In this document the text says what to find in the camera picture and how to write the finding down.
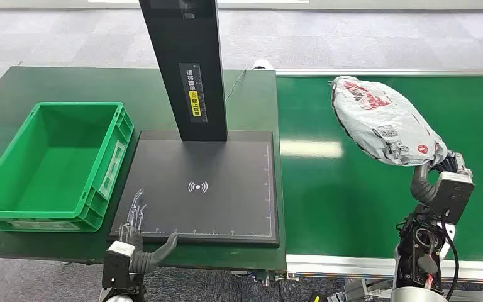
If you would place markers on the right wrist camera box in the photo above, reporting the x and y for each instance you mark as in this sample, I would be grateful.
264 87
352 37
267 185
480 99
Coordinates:
454 196

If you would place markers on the green conveyor belt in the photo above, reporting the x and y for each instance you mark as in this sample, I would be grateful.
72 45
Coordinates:
350 200

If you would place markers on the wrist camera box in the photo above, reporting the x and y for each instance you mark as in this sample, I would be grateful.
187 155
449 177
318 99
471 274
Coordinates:
117 262
454 196

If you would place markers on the green plastic crate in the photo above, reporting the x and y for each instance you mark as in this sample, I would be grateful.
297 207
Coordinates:
58 166

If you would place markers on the metal connector under table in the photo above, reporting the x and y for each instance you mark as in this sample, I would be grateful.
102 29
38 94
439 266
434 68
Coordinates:
266 277

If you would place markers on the dark green table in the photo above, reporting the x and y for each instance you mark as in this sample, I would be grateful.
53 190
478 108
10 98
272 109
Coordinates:
16 87

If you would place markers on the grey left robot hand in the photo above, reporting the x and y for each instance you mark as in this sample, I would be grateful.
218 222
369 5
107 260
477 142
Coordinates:
150 258

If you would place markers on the white round cap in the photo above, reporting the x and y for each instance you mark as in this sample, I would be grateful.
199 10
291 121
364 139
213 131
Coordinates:
262 65

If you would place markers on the grey plastic mailer package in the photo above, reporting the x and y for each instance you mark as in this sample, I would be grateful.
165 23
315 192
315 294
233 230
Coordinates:
385 121

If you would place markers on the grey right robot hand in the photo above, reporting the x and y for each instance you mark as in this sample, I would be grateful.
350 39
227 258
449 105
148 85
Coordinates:
421 187

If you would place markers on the black and yellow column label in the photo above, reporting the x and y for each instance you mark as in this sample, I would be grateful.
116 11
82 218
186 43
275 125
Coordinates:
195 92

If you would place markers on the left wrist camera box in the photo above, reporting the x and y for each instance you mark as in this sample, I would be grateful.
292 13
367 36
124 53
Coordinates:
117 262

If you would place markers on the black scanner machine with column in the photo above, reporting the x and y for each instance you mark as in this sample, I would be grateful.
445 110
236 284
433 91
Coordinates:
208 200

